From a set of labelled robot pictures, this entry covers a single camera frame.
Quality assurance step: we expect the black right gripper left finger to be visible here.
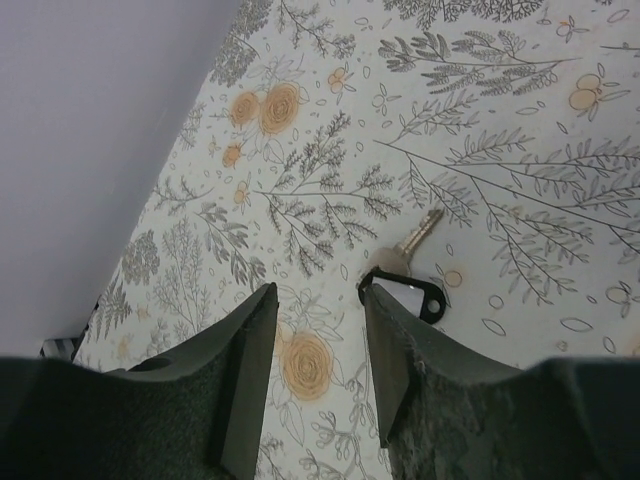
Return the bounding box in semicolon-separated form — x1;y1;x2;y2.
1;284;278;479

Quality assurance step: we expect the key with black white tag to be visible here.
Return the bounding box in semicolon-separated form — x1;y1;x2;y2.
357;209;447;325

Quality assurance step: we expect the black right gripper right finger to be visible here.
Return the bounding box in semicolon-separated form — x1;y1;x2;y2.
363;285;639;479

